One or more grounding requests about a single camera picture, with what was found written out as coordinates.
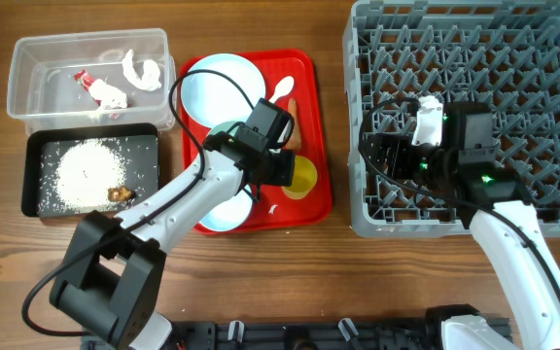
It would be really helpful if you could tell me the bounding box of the yellow plastic cup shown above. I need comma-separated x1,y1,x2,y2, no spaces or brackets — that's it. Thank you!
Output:
282,156,318,200

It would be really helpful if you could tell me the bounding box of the green bowl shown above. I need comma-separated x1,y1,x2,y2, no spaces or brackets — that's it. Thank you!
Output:
203,121,246,150

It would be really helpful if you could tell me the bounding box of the small light blue bowl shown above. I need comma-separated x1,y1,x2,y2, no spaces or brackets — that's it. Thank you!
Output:
198,190,253,232

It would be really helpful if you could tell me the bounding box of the white tissue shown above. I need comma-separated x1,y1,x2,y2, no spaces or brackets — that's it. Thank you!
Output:
88,79,128,110
121,48,163,92

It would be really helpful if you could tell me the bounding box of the brown food scrap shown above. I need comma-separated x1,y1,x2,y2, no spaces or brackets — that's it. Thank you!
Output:
108,186,135,202

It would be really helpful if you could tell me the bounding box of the white rice pile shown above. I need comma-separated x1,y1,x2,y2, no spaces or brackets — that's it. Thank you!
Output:
39,137,158,215

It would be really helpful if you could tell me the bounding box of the red snack wrapper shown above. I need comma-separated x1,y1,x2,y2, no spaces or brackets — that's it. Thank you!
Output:
73,70,120,120

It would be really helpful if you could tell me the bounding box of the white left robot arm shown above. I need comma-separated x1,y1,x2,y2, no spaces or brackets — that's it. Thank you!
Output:
50,99,295,349

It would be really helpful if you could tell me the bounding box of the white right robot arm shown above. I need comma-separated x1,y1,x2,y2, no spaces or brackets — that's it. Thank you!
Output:
358,97,560,349

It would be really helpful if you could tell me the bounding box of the grey dishwasher rack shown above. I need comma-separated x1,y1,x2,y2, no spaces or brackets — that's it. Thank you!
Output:
342,1,560,237

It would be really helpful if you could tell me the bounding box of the orange carrot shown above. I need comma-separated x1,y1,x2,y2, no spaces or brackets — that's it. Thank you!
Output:
285,98,302,152

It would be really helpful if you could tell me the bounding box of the small white paper scrap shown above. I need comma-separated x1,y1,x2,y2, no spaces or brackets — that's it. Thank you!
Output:
268,204,278,215

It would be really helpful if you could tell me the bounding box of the white plastic spoon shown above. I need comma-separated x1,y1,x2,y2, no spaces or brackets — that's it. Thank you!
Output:
268,76,295,104

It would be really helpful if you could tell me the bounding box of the light blue plate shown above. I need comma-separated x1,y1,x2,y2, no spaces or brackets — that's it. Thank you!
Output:
181,53,266,128

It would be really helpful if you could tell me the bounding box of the clear plastic bin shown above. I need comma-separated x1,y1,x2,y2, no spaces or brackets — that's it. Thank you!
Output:
7,28,176,134

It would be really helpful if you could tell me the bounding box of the black tray bin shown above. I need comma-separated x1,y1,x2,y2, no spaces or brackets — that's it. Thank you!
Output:
20,123,159,219

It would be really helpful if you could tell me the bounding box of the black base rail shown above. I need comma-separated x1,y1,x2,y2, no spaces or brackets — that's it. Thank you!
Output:
174,318,436,350

